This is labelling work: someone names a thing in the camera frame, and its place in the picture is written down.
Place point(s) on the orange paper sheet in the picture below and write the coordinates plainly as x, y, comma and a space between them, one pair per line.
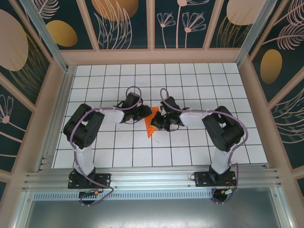
149, 129

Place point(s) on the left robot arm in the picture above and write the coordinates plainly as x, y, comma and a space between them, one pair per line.
83, 128

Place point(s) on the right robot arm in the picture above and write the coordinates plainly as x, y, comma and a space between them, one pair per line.
225, 133

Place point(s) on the grey metal tray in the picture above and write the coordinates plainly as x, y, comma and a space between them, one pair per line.
152, 213

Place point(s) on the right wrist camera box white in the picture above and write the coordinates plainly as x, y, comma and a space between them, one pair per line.
162, 110

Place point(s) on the long aluminium base rail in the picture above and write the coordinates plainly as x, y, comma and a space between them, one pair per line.
152, 175

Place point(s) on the aluminium side rail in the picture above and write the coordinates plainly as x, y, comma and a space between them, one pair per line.
62, 99

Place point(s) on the aluminium frame post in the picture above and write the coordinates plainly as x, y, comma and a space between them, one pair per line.
46, 35
254, 35

